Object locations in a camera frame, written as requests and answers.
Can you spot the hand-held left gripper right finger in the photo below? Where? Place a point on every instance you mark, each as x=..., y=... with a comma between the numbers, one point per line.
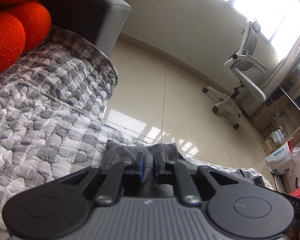
x=155, y=167

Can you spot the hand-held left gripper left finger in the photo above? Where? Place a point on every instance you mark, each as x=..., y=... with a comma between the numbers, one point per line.
x=140, y=167

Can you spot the grey t-shirt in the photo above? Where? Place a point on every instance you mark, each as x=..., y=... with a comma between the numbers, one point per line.
x=120, y=152

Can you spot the white oval object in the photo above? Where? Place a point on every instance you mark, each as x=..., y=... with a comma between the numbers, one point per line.
x=278, y=183

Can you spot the clear plastic bag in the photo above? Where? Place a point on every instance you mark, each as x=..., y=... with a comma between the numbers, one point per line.
x=296, y=155

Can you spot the clear plastic storage box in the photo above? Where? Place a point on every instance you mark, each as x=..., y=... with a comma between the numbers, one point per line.
x=277, y=137

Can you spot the wooden desk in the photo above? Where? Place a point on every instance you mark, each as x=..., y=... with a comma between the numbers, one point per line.
x=272, y=112

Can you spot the grey quilted blanket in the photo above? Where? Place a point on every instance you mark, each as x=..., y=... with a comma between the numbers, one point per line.
x=40, y=110

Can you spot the grey office chair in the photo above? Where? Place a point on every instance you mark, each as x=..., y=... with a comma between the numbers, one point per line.
x=250, y=85

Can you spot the patterned grey curtain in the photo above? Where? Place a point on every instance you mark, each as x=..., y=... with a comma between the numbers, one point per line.
x=285, y=65

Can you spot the grey sofa armrest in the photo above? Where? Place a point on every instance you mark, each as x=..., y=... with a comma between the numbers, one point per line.
x=90, y=17

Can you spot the orange pumpkin cushion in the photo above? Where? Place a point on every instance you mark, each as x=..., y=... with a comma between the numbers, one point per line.
x=10, y=30

